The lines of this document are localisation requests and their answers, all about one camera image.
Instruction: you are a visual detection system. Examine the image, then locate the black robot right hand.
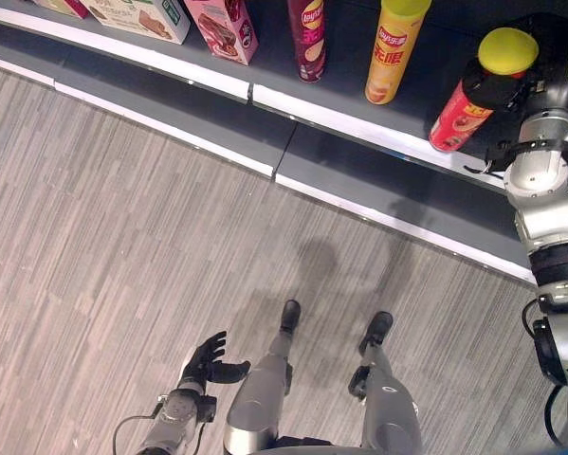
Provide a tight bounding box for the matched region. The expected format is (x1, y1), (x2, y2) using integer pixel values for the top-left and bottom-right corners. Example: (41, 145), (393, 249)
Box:
(462, 12), (568, 112)

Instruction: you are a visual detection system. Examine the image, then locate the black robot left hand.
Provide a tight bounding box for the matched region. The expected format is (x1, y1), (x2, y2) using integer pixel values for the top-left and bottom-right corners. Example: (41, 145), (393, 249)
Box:
(177, 330), (252, 394)

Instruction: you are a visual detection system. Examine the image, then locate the red chip can yellow lid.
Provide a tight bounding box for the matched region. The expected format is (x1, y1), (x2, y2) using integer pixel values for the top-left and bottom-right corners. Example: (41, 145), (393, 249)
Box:
(428, 27), (541, 154)

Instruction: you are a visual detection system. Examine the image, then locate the silver robot left leg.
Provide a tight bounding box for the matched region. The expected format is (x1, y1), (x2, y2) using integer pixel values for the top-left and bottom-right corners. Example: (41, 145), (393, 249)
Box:
(222, 329), (295, 455)

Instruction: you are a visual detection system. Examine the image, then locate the silver robot leg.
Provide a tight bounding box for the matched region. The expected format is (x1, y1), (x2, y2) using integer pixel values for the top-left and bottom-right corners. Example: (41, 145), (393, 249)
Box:
(222, 329), (295, 455)
(347, 343), (424, 454)

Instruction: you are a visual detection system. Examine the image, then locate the black robot left foot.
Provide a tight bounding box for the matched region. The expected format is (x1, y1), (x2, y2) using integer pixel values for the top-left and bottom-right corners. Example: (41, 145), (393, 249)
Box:
(279, 299), (302, 335)

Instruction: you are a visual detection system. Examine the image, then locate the black robot foot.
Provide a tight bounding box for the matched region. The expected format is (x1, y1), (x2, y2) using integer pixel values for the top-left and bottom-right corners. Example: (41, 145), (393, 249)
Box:
(357, 310), (394, 355)
(279, 299), (302, 335)

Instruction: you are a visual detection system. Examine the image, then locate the dark robot pelvis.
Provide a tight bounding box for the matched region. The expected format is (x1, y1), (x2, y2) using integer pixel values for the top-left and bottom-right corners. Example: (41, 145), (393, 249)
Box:
(264, 434), (375, 455)

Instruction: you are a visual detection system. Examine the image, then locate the black robot right foot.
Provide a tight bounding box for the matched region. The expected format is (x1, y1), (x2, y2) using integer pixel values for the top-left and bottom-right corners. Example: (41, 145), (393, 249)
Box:
(357, 310), (394, 355)

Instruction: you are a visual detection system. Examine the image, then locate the silver robot right leg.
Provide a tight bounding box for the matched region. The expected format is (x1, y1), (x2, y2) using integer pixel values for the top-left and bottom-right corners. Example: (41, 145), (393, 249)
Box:
(347, 343), (424, 454)

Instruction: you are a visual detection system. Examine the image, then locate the grey shelf board white-edged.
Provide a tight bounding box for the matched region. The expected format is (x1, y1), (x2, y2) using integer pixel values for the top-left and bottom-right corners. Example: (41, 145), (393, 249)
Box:
(0, 0), (568, 191)
(0, 18), (539, 285)

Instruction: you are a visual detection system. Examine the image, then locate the maroon chip can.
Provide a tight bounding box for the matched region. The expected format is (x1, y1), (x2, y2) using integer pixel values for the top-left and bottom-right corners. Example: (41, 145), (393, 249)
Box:
(285, 0), (327, 84)

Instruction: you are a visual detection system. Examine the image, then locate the pink snack box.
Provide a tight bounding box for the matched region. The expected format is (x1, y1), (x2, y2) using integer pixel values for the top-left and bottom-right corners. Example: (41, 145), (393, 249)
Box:
(182, 0), (260, 66)

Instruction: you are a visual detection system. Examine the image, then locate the white green snack box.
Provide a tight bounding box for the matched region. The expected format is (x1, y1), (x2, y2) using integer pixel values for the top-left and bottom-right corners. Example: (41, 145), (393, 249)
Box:
(78, 0), (192, 46)

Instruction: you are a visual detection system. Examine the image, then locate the red beige snack box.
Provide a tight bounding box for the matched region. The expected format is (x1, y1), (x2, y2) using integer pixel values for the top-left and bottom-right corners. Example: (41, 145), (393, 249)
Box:
(30, 0), (91, 20)

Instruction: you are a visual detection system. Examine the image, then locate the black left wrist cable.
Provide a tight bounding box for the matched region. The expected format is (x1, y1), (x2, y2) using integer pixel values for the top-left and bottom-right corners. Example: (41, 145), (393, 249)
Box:
(111, 414), (157, 455)

